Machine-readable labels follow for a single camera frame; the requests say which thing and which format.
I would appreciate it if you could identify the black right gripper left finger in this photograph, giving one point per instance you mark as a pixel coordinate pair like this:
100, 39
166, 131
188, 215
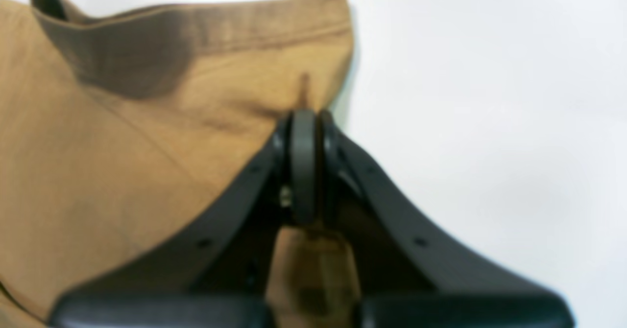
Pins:
212, 274

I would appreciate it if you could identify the brown T-shirt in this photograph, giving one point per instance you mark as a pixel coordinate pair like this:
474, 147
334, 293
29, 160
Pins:
117, 131

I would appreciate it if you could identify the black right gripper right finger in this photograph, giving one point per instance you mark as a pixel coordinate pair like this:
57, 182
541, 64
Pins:
412, 274

